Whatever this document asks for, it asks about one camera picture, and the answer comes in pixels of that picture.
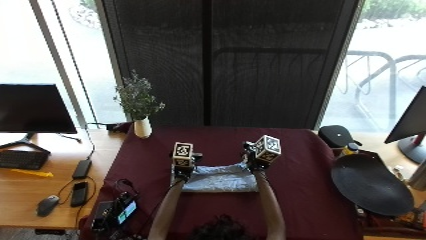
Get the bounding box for person's left hand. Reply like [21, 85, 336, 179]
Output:
[171, 151, 205, 184]

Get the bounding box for person's right hand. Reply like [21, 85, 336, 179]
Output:
[241, 141, 270, 173]

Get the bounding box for grey cloth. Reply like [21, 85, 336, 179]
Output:
[170, 162, 259, 194]

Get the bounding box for white marker cube on left glove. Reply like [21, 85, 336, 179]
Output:
[171, 141, 195, 168]

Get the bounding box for white marker cube on glove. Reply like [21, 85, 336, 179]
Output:
[253, 134, 283, 164]
[171, 141, 195, 168]

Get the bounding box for white marker cube on right glove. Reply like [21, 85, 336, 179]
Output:
[253, 134, 283, 164]

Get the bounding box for white vase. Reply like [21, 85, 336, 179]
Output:
[133, 115, 153, 140]

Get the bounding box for black rounded case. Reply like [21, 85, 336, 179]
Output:
[316, 124, 363, 150]

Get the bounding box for maroon tablecloth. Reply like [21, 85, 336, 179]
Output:
[78, 125, 366, 240]

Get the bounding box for black plug block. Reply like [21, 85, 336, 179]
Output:
[105, 121, 134, 133]

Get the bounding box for bunch of small pale flowers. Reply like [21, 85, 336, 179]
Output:
[111, 69, 166, 122]

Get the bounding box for yellow bottle with black cap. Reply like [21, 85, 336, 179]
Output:
[339, 142, 360, 157]

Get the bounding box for black mesh roller blind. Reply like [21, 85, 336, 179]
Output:
[94, 0, 363, 130]

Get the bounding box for black power adapter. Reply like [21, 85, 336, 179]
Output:
[70, 158, 93, 180]

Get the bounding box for black smartphone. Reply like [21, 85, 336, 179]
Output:
[69, 181, 90, 208]

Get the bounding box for grey metal bicycle rack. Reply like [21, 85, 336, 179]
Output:
[352, 53, 426, 118]
[339, 49, 398, 132]

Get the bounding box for grey computer mouse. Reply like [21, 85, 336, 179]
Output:
[34, 194, 61, 218]

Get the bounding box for dark monitor with round base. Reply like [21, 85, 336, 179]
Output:
[383, 85, 426, 165]

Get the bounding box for yellow flat tool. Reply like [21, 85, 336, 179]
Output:
[9, 168, 54, 179]

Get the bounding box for black keyboard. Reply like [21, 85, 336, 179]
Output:
[0, 149, 50, 171]

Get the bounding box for black computer monitor with stand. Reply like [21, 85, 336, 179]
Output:
[0, 83, 83, 155]

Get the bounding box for black adapter cable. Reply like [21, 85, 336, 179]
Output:
[83, 127, 97, 162]

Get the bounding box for black recording device with screen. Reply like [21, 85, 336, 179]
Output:
[89, 191, 139, 235]

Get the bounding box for black thin cable loop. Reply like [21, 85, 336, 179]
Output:
[56, 175, 97, 232]

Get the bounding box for beaded blind chain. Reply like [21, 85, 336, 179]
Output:
[49, 0, 99, 125]

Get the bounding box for grey window frame post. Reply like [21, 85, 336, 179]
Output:
[28, 0, 90, 130]

